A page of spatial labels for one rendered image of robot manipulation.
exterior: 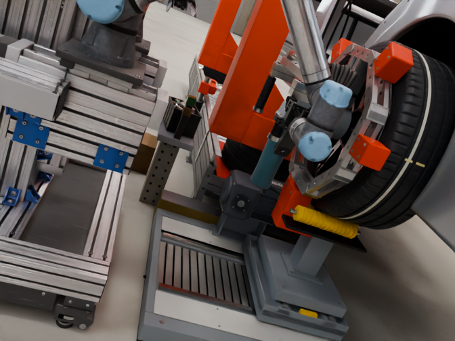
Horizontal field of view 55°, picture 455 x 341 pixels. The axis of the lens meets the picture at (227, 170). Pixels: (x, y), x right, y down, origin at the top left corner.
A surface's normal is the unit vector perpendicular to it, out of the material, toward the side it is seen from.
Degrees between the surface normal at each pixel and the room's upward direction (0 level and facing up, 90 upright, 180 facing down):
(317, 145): 90
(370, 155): 90
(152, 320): 0
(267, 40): 90
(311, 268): 90
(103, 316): 0
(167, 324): 0
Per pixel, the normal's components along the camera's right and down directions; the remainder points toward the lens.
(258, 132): 0.09, 0.39
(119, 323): 0.38, -0.86
